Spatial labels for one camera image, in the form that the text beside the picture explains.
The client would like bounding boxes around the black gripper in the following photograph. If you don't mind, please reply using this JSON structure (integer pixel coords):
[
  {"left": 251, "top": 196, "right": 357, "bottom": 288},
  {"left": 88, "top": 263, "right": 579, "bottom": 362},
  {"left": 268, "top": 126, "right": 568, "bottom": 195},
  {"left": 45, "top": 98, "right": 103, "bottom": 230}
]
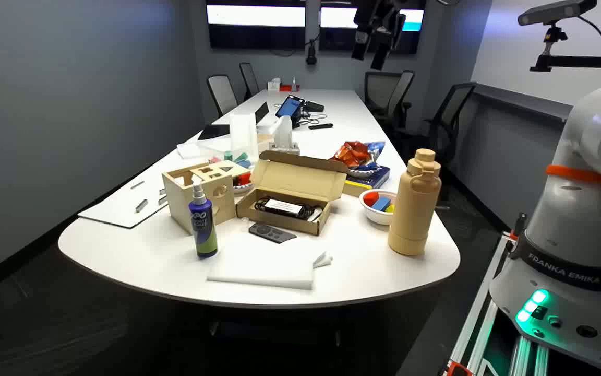
[{"left": 351, "top": 0, "right": 410, "bottom": 73}]

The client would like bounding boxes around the dark remote control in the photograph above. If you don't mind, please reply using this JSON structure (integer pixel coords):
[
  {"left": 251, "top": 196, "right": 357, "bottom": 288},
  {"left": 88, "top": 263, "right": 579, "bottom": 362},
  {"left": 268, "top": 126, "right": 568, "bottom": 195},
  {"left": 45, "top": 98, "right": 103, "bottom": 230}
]
[{"left": 247, "top": 221, "right": 299, "bottom": 247}]

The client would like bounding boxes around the black mesh office chair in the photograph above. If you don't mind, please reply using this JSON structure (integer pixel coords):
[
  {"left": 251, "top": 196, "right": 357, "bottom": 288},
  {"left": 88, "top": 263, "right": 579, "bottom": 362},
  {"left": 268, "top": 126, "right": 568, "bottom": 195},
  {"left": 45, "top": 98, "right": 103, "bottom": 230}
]
[
  {"left": 424, "top": 82, "right": 478, "bottom": 166},
  {"left": 363, "top": 68, "right": 400, "bottom": 129},
  {"left": 387, "top": 68, "right": 417, "bottom": 134}
]

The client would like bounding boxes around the blue screen phone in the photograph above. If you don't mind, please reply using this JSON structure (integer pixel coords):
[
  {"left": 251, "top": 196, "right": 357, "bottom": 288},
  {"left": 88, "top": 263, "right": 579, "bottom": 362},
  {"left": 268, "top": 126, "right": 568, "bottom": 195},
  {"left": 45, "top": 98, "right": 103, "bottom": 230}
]
[{"left": 274, "top": 95, "right": 305, "bottom": 121}]

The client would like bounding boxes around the orange snack bag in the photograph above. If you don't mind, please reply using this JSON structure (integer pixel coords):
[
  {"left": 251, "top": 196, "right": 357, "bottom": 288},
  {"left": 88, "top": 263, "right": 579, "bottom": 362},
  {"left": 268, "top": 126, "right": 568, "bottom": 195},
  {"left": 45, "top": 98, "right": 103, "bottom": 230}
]
[{"left": 331, "top": 139, "right": 389, "bottom": 173}]

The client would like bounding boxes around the grey mesh office chair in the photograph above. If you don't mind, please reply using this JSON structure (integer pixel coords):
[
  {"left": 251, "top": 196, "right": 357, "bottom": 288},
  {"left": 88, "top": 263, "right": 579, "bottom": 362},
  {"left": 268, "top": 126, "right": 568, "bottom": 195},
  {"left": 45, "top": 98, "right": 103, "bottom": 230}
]
[
  {"left": 237, "top": 60, "right": 260, "bottom": 102},
  {"left": 205, "top": 73, "right": 239, "bottom": 116}
]

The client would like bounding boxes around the blue book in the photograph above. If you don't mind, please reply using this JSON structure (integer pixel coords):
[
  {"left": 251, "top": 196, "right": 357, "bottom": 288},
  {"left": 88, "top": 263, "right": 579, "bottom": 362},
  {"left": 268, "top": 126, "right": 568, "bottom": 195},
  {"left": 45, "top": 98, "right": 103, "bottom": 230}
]
[{"left": 344, "top": 166, "right": 393, "bottom": 193}]

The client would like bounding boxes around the yellow flat packet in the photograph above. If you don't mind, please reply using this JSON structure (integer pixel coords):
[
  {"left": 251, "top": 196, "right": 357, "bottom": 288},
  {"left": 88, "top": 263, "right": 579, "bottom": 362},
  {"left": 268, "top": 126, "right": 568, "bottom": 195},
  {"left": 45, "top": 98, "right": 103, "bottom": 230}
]
[{"left": 343, "top": 178, "right": 372, "bottom": 199}]

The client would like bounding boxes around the open cardboard box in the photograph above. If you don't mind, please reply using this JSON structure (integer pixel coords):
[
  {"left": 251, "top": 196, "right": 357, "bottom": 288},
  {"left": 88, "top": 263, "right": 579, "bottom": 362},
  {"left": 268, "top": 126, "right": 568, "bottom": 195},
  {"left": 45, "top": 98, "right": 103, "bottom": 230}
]
[{"left": 236, "top": 148, "right": 351, "bottom": 239}]

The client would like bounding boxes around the translucent white container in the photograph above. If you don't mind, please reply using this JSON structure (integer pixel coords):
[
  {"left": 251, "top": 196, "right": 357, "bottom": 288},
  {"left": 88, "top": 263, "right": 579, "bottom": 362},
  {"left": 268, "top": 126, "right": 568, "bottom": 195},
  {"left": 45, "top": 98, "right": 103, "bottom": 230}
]
[{"left": 227, "top": 113, "right": 260, "bottom": 163}]

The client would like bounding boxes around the tan water bottle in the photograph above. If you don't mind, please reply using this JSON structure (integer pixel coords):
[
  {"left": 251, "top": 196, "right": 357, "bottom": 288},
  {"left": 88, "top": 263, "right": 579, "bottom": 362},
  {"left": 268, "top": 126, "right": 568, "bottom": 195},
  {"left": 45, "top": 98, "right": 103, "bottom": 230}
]
[{"left": 387, "top": 146, "right": 444, "bottom": 260}]

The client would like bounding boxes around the white bowl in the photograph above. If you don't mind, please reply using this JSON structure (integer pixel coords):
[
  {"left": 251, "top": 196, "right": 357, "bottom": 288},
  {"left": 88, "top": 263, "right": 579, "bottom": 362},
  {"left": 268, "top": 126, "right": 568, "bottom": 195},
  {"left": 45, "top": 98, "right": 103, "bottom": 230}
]
[{"left": 357, "top": 189, "right": 399, "bottom": 227}]

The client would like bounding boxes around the teal toy piece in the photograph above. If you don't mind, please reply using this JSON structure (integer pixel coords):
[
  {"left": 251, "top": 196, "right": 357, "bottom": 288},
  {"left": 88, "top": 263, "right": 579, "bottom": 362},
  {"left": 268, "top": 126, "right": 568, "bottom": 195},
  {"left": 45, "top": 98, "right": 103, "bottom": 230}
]
[{"left": 223, "top": 151, "right": 255, "bottom": 172}]

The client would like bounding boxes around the black tablet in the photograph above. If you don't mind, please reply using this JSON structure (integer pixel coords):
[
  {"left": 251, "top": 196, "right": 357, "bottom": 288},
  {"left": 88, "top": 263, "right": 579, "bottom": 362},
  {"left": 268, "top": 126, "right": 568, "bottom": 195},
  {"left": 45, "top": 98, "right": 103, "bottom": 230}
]
[{"left": 197, "top": 124, "right": 231, "bottom": 142}]

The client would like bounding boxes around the black and white device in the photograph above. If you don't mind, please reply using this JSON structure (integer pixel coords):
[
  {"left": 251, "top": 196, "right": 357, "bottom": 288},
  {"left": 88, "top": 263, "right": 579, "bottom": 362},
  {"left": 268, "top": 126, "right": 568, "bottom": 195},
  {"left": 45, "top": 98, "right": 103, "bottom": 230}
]
[{"left": 255, "top": 196, "right": 323, "bottom": 223}]

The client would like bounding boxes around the wooden shape sorter box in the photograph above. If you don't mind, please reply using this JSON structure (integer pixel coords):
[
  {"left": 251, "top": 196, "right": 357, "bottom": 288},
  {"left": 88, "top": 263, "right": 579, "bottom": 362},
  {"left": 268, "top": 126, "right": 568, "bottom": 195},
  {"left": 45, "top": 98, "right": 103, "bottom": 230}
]
[{"left": 160, "top": 159, "right": 237, "bottom": 237}]

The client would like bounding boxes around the green spray can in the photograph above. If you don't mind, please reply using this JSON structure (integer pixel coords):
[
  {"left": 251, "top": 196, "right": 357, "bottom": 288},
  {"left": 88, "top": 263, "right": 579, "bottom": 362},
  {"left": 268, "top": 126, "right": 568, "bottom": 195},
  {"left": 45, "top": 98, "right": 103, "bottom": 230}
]
[{"left": 187, "top": 183, "right": 220, "bottom": 261}]

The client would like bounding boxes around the white folded cloth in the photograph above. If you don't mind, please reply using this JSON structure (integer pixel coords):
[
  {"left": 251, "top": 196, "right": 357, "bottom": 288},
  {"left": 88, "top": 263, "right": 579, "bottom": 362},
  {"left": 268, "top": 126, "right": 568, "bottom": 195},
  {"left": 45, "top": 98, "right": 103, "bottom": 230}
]
[{"left": 205, "top": 239, "right": 334, "bottom": 293}]

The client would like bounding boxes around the white aluminium robot stand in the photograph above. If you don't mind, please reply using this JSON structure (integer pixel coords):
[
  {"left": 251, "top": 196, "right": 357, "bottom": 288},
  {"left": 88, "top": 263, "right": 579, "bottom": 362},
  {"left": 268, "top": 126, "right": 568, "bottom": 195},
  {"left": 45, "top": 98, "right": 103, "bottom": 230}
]
[{"left": 444, "top": 210, "right": 552, "bottom": 376}]

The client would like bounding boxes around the white paper sheet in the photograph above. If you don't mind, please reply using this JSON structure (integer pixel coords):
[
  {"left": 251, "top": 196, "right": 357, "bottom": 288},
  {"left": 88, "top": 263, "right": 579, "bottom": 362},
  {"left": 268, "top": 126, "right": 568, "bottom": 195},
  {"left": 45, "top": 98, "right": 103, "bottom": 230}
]
[{"left": 78, "top": 172, "right": 172, "bottom": 230}]

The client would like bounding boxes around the grey stereo camera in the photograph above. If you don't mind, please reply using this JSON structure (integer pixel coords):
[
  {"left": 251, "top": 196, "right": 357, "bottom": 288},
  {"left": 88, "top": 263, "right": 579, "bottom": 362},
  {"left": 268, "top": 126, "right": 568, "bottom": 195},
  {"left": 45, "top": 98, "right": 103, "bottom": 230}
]
[{"left": 515, "top": 0, "right": 598, "bottom": 29}]

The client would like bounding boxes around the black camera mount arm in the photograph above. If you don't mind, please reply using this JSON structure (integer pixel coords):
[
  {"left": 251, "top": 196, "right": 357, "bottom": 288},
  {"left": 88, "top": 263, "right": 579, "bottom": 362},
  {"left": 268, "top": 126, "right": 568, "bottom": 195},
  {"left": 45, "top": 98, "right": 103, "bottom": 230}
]
[{"left": 528, "top": 24, "right": 601, "bottom": 79}]

